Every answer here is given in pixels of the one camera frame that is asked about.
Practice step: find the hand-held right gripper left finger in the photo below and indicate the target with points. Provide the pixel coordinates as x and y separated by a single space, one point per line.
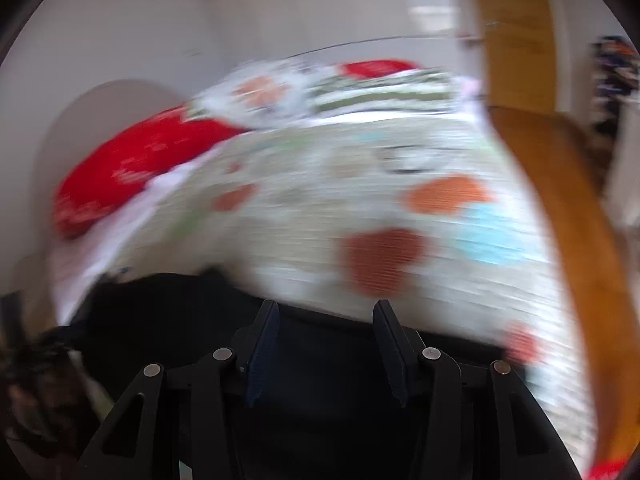
260 355

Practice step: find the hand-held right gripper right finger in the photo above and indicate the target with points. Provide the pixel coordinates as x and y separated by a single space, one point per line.
392 355

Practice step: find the black pants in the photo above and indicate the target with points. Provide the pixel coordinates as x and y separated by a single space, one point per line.
175 320

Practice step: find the heart patterned quilt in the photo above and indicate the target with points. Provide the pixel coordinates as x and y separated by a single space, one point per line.
310 200

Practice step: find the white bed sheet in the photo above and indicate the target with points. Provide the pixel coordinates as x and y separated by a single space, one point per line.
125 220

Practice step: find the long red pillow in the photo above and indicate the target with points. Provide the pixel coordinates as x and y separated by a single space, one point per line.
140 160

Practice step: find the white floral pillow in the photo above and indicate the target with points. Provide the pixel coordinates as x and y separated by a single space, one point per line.
255 92

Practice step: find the green patterned bolster pillow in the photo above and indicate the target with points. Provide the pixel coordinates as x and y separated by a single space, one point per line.
385 92

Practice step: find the small red pillow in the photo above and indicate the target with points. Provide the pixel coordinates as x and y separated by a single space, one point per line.
375 68

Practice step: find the beige round headboard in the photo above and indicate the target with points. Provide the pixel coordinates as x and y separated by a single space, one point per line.
85 115

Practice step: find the wooden door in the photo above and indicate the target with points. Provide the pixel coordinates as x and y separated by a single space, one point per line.
515 30

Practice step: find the white glossy wardrobe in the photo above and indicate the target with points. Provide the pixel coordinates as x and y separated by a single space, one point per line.
310 5

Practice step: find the white shelf with clutter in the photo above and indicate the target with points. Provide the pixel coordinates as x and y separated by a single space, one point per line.
617 70

